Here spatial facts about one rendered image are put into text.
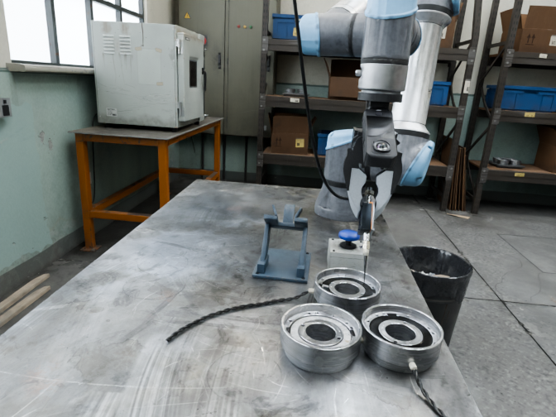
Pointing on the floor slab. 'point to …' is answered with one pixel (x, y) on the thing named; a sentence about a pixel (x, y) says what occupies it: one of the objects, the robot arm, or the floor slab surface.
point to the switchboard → (233, 64)
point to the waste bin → (446, 300)
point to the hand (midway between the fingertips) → (366, 213)
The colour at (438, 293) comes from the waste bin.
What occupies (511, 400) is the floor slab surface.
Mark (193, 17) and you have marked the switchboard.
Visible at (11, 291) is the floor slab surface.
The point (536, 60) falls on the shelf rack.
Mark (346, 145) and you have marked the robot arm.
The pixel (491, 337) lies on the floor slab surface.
